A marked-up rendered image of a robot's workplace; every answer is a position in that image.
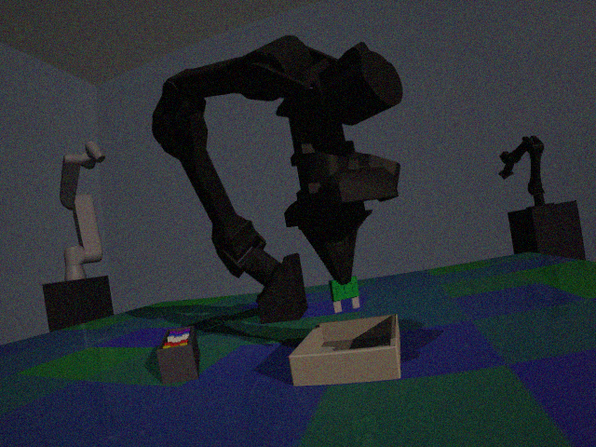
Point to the tan open-top tray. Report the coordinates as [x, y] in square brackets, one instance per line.
[348, 351]

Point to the green blade fuse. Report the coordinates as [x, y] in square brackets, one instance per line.
[342, 291]

